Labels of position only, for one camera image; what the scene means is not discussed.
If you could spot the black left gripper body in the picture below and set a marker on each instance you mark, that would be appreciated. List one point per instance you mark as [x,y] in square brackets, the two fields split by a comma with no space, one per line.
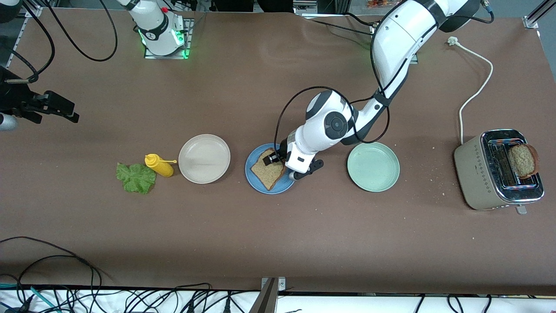
[281,151]

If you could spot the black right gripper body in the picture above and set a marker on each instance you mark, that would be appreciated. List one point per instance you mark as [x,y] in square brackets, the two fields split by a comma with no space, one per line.
[14,101]

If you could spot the toasted bread slice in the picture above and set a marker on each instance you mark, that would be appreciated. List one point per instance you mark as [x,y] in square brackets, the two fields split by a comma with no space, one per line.
[266,174]
[523,161]

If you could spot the green lettuce leaf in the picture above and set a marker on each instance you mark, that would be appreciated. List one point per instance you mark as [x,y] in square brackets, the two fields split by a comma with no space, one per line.
[135,179]

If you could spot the yellow mustard squeeze bottle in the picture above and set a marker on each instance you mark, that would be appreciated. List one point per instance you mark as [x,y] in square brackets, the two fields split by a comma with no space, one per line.
[163,167]

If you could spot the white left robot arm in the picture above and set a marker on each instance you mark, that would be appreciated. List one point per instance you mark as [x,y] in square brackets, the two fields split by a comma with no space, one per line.
[399,39]

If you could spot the blue round plate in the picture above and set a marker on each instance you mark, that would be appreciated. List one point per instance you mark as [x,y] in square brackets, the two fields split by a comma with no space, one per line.
[256,184]

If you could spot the beige round plate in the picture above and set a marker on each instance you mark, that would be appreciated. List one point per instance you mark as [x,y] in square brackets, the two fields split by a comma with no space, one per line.
[204,158]

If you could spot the mint green round plate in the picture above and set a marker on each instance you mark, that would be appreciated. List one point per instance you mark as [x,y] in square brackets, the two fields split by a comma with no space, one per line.
[373,166]

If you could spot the beige chrome toaster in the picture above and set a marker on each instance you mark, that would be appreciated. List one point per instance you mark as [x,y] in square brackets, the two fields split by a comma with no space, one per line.
[473,174]

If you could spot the aluminium frame corner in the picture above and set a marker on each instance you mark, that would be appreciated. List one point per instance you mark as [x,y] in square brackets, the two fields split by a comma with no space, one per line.
[531,22]
[34,11]

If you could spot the aluminium profile post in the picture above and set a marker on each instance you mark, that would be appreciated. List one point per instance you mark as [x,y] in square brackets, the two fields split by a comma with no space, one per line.
[269,295]

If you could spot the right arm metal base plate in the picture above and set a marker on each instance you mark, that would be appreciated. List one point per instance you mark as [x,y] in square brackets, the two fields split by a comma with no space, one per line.
[189,39]

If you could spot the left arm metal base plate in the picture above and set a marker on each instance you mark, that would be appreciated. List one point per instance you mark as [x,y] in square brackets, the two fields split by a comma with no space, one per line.
[415,60]

